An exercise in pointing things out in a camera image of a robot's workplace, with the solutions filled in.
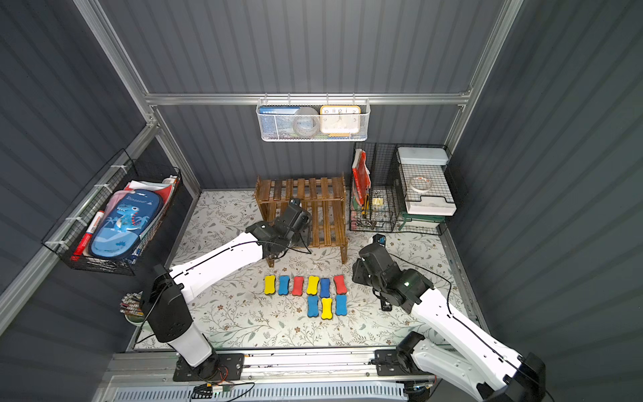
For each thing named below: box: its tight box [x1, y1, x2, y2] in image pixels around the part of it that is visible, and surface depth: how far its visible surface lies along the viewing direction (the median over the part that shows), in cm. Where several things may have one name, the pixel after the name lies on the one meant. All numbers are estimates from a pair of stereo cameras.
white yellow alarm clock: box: [319, 104, 362, 134], surface depth 90 cm
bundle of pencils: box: [119, 290, 145, 317], surface depth 70 cm
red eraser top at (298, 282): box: [292, 276, 304, 296], surface depth 92 cm
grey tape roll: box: [293, 106, 320, 139], surface depth 89 cm
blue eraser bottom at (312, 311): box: [307, 295, 319, 318], surface depth 88 cm
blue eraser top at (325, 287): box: [319, 278, 331, 299], surface depth 91 cm
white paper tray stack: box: [396, 145, 458, 217], surface depth 98 cm
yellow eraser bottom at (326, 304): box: [320, 297, 334, 320], surface depth 86 cm
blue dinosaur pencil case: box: [90, 189, 164, 260], surface depth 66 cm
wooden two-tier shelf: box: [253, 172, 349, 268], surface depth 87 cm
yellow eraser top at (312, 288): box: [306, 275, 320, 295], surface depth 91 cm
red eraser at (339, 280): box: [333, 274, 348, 295], surface depth 91 cm
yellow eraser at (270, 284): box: [263, 274, 277, 295], surface depth 91 cm
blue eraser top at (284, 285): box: [277, 275, 291, 296], surface depth 92 cm
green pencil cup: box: [123, 313, 146, 327], surface depth 70 cm
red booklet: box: [351, 149, 371, 206], surface depth 111 cm
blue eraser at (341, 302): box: [335, 293, 348, 316], surface depth 86 cm
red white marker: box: [69, 210, 105, 262], surface depth 66 cm
